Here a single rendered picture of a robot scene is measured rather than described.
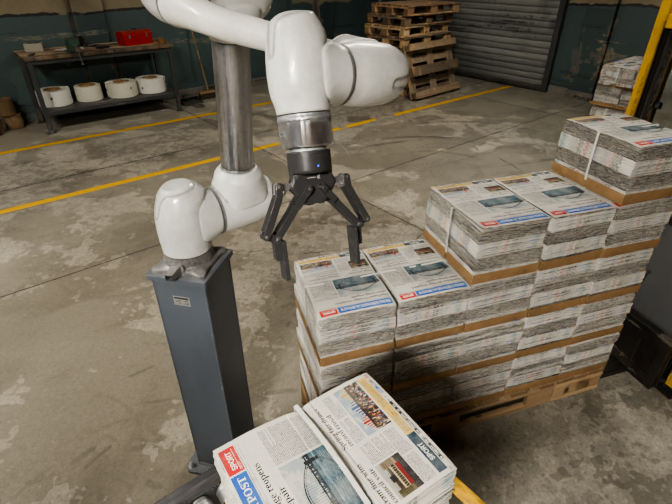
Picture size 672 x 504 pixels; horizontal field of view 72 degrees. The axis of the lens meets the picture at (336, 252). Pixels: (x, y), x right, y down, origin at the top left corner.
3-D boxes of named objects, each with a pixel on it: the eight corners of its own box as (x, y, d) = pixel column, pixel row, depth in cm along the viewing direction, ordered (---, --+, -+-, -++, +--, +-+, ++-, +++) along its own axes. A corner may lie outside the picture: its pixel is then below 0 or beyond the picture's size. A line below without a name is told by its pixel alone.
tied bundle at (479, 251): (421, 237, 198) (427, 187, 186) (481, 227, 206) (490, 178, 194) (469, 287, 168) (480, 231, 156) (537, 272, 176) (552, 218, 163)
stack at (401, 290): (300, 401, 228) (291, 258, 184) (503, 349, 258) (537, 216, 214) (322, 470, 196) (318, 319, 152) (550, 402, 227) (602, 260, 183)
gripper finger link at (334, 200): (309, 187, 82) (314, 180, 82) (351, 226, 86) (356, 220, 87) (318, 188, 78) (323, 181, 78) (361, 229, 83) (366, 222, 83)
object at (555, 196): (491, 180, 193) (491, 177, 192) (547, 171, 201) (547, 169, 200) (554, 219, 163) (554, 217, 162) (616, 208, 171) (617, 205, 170)
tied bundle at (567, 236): (480, 227, 206) (490, 179, 193) (535, 217, 214) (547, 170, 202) (538, 273, 175) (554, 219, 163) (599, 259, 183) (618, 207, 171)
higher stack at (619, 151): (502, 349, 258) (562, 117, 189) (547, 338, 266) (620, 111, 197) (549, 402, 227) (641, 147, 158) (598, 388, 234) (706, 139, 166)
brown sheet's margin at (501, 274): (422, 236, 198) (423, 227, 196) (480, 225, 205) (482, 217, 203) (470, 285, 167) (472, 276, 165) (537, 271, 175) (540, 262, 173)
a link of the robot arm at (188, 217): (154, 244, 150) (138, 181, 138) (206, 227, 159) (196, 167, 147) (173, 266, 139) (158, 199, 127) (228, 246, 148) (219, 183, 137)
